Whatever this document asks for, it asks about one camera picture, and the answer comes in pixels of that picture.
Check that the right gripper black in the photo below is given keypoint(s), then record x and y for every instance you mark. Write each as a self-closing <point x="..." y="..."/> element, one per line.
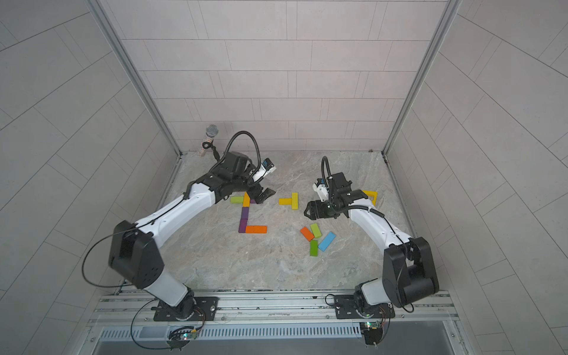
<point x="313" y="214"/>

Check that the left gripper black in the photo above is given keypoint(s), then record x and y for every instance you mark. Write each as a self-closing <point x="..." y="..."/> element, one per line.
<point x="258" y="188"/>

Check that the yellow long block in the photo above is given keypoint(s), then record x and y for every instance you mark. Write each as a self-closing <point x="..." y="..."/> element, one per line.
<point x="295" y="201"/>

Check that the amber long block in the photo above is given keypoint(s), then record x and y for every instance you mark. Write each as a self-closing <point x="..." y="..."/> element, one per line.
<point x="246" y="200"/>

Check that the red-orange block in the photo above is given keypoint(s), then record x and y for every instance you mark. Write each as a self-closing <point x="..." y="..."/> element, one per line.
<point x="307" y="233"/>

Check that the light blue block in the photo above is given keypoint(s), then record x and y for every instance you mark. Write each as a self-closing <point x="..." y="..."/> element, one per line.
<point x="326" y="241"/>

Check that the orange long block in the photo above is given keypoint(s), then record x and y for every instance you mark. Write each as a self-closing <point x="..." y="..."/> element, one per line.
<point x="256" y="229"/>

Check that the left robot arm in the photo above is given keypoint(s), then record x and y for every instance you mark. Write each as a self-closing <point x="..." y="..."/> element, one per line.
<point x="135" y="247"/>

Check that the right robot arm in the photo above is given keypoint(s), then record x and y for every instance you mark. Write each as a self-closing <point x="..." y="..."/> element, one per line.
<point x="409" y="273"/>

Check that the microphone on black stand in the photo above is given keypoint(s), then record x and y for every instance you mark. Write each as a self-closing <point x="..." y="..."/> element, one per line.
<point x="208" y="142"/>

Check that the right circuit board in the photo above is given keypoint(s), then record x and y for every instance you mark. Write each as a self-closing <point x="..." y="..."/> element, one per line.
<point x="372" y="333"/>

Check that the circuit board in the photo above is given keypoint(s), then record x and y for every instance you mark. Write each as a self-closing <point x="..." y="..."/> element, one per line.
<point x="372" y="333"/>
<point x="181" y="337"/>

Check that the left circuit board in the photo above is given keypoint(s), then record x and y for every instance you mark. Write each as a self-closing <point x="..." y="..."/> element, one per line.
<point x="181" y="337"/>

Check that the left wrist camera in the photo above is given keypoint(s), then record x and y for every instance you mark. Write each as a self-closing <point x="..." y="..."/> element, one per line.
<point x="266" y="168"/>

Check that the yellow triangle frame piece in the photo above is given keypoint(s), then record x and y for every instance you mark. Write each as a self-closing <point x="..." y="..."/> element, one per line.
<point x="372" y="196"/>

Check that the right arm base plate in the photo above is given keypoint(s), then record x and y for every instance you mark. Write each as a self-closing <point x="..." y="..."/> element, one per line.
<point x="346" y="307"/>

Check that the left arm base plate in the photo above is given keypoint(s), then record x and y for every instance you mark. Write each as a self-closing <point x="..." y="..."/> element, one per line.
<point x="194" y="309"/>

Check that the aluminium rail frame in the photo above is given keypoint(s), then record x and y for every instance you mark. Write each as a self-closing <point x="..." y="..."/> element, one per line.
<point x="253" y="315"/>

